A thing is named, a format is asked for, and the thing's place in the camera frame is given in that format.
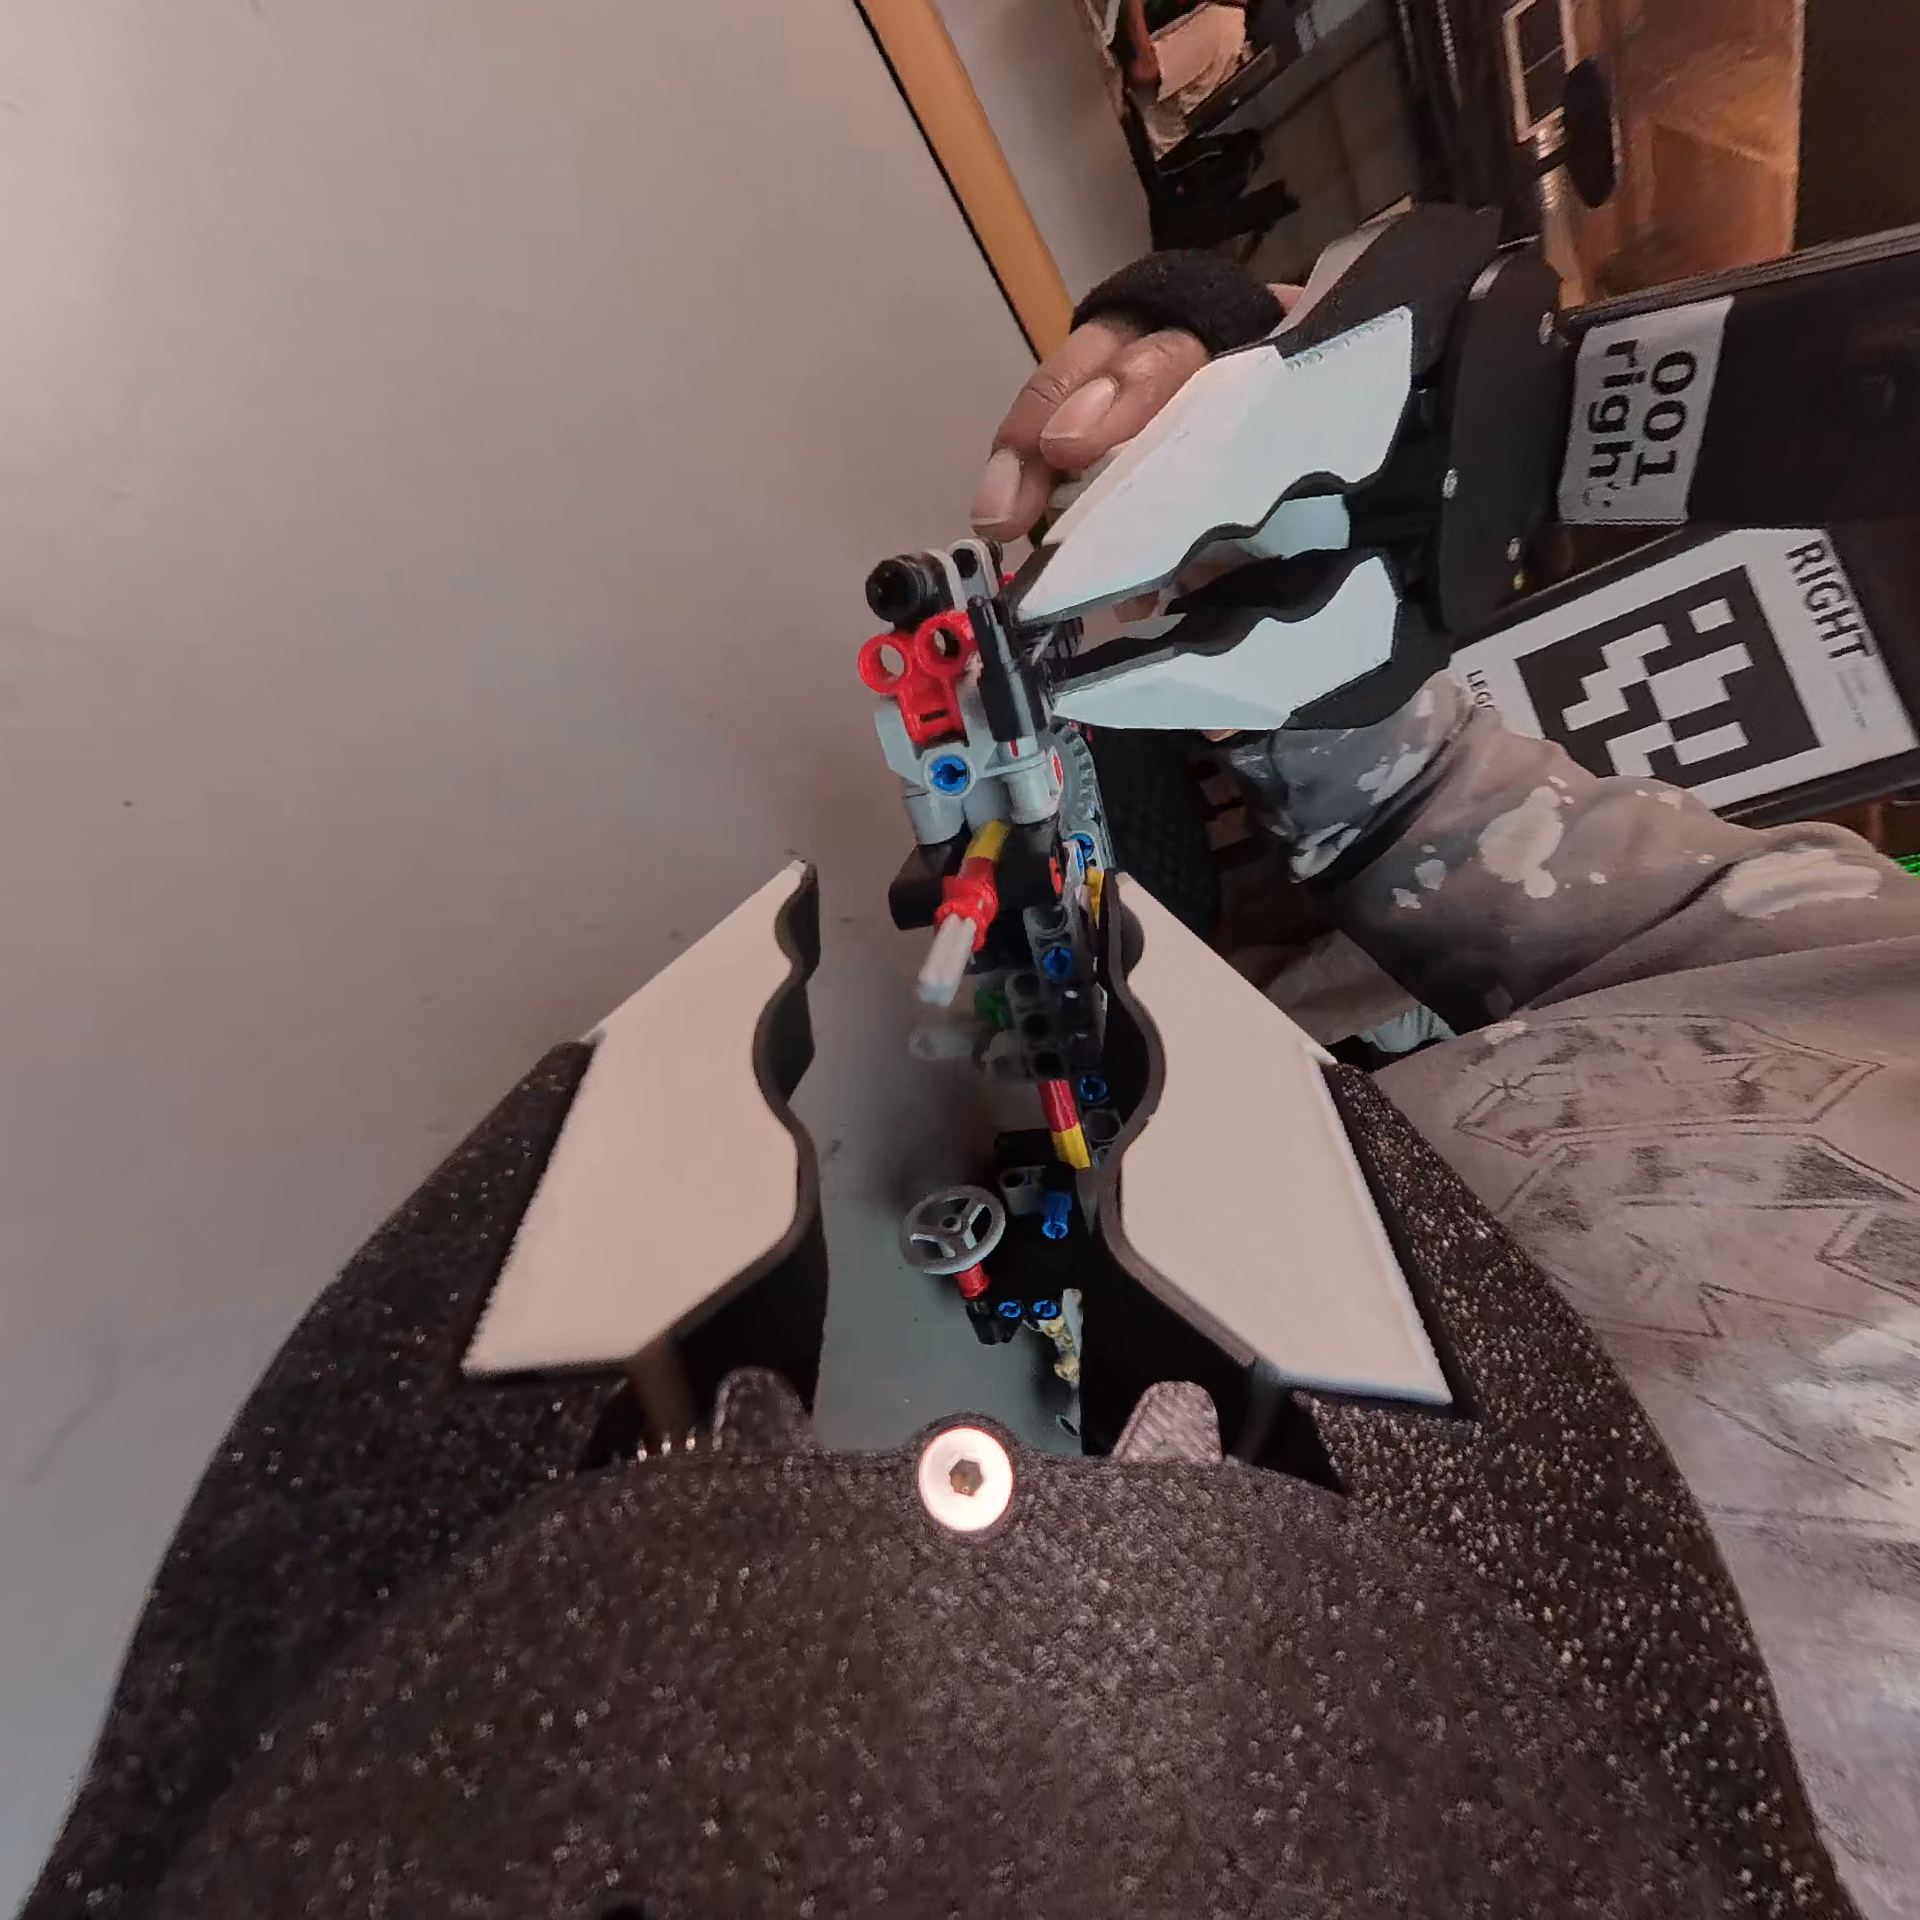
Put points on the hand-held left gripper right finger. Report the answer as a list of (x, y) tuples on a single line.
[(1260, 1201)]

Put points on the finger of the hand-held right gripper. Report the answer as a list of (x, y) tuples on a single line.
[(1260, 666), (1227, 452)]

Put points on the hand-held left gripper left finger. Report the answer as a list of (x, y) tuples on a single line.
[(660, 1169)]

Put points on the toy brick car chassis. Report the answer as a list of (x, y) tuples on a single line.
[(990, 748)]

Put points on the person's right forearm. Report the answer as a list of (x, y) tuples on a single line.
[(1501, 871)]

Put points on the grey desk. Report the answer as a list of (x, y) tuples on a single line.
[(375, 599)]

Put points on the person's right hand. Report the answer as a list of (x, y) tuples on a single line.
[(1077, 407)]

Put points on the black framed marker sign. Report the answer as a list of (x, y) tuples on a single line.
[(1651, 691)]

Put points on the person's grey printed sweatshirt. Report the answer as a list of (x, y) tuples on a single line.
[(1726, 1275)]

